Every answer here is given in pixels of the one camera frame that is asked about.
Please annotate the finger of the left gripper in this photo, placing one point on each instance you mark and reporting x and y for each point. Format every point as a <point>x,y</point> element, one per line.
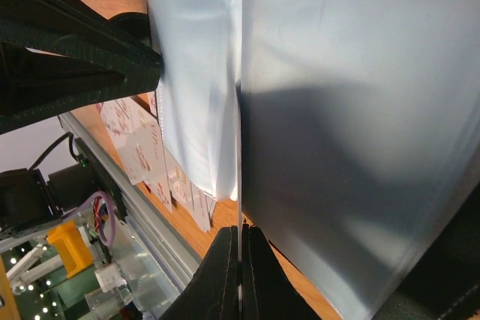
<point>60,55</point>

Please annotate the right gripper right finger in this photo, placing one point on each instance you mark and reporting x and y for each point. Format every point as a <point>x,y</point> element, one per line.
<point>267,292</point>

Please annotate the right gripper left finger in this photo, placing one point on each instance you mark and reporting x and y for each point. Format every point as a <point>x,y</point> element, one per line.
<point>212,293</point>

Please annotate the black leather card holder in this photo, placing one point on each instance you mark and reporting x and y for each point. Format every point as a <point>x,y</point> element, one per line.
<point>346,130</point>

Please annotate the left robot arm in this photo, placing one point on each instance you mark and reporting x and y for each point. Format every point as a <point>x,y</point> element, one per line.
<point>29,203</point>

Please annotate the white floral card pile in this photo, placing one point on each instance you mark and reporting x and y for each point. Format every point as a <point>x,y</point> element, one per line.
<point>137,137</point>

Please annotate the aluminium table edge rail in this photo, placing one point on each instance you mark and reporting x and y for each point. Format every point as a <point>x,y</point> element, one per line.
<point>173,252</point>

